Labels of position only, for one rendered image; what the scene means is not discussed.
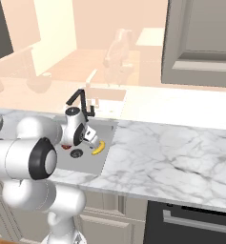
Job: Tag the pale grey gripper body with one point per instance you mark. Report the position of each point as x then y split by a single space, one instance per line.
91 136

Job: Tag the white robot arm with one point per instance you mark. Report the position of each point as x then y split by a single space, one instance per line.
20 157

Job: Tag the yellow banana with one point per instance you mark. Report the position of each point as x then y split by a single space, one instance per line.
100 148

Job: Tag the grey sink basin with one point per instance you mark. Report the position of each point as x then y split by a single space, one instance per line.
92 162

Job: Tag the red onion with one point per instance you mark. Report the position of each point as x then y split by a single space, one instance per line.
66 146

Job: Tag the black sink tap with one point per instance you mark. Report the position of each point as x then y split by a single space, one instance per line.
83 98

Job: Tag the beige drawer front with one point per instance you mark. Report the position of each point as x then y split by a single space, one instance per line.
101 200

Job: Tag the beige cupboard door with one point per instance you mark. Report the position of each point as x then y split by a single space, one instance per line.
108 230
3 216

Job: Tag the black dishwasher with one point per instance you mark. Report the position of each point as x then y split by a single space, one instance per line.
187 228

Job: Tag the grey wall cupboard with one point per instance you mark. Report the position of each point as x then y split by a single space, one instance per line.
198 41

